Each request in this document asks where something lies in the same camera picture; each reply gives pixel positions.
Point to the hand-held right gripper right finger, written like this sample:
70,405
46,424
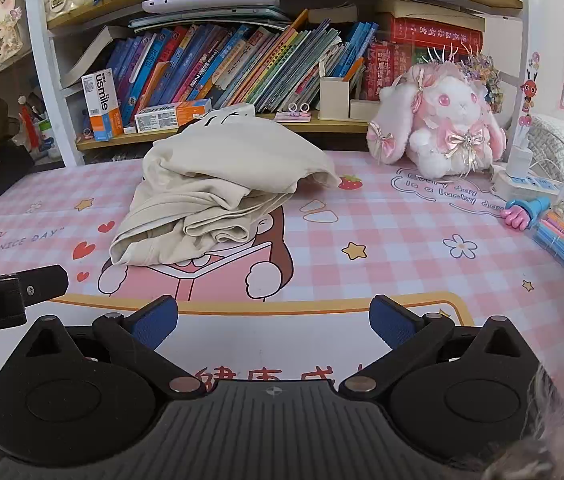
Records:
392,324

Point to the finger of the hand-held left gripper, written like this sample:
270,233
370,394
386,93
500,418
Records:
44,282

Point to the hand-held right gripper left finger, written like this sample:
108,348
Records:
154,321

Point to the cream T-shirt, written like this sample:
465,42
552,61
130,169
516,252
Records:
211,170

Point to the white garment black trim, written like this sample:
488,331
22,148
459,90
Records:
232,112

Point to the pink checked table mat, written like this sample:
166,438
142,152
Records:
387,230

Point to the white tub green lid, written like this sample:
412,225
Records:
46,137

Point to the red orange tassel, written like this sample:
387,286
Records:
26,120

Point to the pack of pastel pens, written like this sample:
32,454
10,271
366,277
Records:
557,240

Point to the tall white orange box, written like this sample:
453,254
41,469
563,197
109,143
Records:
101,105

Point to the white power strip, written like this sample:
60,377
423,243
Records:
527,186

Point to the grey fluffy sleeve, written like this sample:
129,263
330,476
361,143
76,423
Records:
562,440

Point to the flat white orange box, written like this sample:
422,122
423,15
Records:
171,115

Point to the white charger plug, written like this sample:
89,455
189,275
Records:
519,160

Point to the small cream box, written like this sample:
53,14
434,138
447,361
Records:
364,110

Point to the white pink plush bunny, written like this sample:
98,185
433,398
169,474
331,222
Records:
454,105

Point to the cream pen holder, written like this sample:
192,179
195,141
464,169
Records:
334,100

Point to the row of colourful books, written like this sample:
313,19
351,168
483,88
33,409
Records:
242,60

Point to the thick red dictionary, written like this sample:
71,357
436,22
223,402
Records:
437,35

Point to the white tablet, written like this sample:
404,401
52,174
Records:
211,1

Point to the cartoon deer wall sticker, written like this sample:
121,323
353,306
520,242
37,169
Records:
529,90

